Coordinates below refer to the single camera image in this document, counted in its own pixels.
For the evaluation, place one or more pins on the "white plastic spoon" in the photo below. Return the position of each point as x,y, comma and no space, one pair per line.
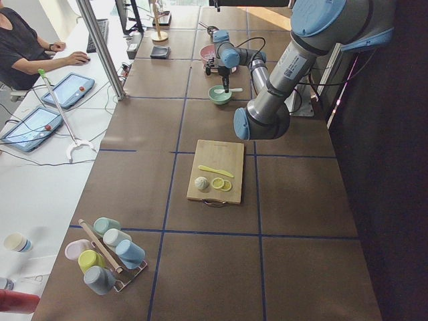
231,90

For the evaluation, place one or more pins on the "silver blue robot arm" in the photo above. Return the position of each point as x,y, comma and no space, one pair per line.
316,26

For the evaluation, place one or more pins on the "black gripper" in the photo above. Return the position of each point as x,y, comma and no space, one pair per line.
224,72

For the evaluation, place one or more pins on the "grey cup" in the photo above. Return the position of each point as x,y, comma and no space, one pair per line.
99,279

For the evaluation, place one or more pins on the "paper cup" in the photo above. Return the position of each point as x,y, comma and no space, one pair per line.
18,243

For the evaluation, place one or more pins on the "red bottle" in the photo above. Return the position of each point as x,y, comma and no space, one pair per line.
18,302

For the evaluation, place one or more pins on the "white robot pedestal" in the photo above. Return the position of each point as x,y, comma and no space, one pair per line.
299,102

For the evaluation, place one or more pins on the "aluminium frame post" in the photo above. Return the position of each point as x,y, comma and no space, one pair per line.
101,47

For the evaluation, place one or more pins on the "bamboo cutting board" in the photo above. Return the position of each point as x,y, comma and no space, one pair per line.
228,156

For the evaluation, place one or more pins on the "pink cup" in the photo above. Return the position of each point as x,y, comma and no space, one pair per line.
75,248

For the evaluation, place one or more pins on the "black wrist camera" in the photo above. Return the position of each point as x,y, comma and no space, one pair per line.
211,66

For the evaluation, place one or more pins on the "cup rack with handle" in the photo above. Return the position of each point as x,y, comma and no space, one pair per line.
123,275

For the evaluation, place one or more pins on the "teach pendant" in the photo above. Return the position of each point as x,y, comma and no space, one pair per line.
72,89
33,130

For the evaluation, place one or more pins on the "pink bowl of ice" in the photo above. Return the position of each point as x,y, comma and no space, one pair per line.
208,52

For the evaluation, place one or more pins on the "seated person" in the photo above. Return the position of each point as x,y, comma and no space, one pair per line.
24,53

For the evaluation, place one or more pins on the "wooden mug tree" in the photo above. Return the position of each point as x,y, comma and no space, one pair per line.
159,35

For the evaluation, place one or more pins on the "yellow cup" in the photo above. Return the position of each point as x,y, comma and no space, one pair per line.
90,258

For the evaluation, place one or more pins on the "near teach pendant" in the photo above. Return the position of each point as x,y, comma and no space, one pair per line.
33,130

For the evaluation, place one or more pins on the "far teach pendant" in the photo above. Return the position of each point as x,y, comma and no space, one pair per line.
72,89

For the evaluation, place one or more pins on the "yellow plastic knife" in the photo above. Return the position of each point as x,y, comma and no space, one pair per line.
218,171

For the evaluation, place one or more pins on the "mint cup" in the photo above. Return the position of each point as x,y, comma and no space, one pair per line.
103,224

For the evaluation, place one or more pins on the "steel ice scoop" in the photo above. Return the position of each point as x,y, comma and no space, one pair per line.
209,28

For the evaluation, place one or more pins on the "mint green bowl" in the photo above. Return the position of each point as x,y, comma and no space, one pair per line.
218,96

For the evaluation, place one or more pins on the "lemon slice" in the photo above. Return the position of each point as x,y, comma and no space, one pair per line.
218,183
227,186

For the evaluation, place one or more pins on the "folded grey cloth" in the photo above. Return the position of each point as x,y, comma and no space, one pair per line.
160,52

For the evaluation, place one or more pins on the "blue cup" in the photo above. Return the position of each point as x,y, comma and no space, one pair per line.
130,253

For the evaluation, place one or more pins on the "white cup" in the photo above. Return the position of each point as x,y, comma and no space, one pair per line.
113,237

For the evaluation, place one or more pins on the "white reacher grabber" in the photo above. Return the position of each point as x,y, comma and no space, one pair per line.
76,142

